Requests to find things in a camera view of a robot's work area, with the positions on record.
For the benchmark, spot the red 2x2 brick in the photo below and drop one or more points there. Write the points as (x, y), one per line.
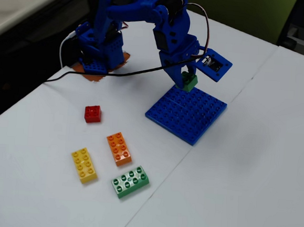
(92, 114)

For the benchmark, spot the green 2x2 brick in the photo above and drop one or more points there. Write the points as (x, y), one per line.
(191, 84)

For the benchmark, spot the green 2x4 brick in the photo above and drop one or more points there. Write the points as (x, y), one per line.
(130, 181)

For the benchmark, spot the green chair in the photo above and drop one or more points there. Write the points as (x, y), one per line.
(241, 12)

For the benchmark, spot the orange 2x4 brick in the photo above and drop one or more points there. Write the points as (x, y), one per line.
(119, 149)

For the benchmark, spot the white side table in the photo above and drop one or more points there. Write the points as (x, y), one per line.
(18, 0)

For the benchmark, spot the blue 8x8 base plate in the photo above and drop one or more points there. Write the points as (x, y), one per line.
(184, 116)

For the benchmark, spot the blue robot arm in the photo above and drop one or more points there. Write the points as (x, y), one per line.
(105, 41)

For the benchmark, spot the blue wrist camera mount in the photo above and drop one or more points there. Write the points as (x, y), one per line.
(216, 71)

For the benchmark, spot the white table cover board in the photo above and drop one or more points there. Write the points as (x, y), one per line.
(241, 178)
(55, 203)

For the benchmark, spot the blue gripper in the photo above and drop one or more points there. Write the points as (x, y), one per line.
(171, 65)

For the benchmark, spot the yellow 2x4 brick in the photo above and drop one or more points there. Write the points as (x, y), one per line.
(84, 165)

